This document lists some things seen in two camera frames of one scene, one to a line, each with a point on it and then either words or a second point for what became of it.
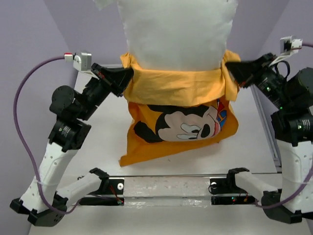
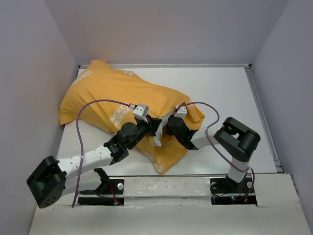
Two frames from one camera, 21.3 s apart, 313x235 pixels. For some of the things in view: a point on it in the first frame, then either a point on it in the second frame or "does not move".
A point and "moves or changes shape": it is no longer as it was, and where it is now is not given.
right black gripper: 244,72 -> 168,130
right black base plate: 228,186 does not move
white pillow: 174,35 -> 157,138
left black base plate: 108,186 does not move
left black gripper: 118,78 -> 152,125
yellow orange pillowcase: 172,110 moves or changes shape
